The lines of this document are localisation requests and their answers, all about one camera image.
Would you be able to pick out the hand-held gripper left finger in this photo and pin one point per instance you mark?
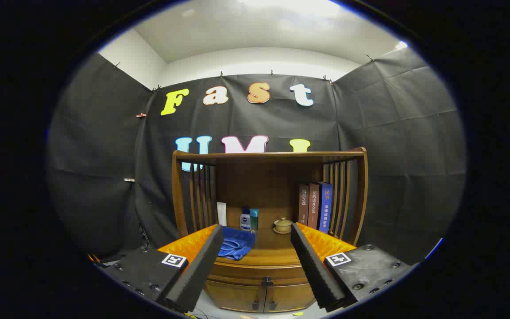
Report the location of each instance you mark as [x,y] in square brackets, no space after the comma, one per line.
[202,270]

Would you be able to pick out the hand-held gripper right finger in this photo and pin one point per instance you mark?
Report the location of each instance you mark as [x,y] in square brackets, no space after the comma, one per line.
[314,270]

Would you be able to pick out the wooden drawer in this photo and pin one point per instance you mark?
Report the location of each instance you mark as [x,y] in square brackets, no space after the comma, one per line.
[255,270]

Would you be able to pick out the wooden cabinet door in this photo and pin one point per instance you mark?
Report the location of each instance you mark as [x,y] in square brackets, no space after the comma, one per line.
[233,297]
[290,297]

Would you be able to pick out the wooden cabinet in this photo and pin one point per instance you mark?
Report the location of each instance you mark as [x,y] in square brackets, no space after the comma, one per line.
[259,177]

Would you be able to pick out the blue towel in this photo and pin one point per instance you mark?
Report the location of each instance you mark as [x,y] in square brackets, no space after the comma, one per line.
[237,241]

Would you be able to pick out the yellow lidded teacup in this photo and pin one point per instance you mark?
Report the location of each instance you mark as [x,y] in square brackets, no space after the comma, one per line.
[283,226]

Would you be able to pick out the white tube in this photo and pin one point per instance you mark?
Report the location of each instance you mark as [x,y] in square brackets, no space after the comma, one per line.
[222,215]

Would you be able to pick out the blue book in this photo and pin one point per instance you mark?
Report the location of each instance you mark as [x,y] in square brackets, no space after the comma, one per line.
[325,208]

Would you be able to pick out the reddish brown book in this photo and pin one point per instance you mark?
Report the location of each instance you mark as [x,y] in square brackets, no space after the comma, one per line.
[313,206]

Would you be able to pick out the white and blue bottle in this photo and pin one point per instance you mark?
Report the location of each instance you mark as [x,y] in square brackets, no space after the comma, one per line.
[245,220]

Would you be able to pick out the teal bottle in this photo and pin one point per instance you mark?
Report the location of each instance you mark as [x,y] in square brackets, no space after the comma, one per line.
[254,219]

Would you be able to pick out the black backdrop cloth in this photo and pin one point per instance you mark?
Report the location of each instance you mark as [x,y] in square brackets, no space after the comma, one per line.
[392,133]

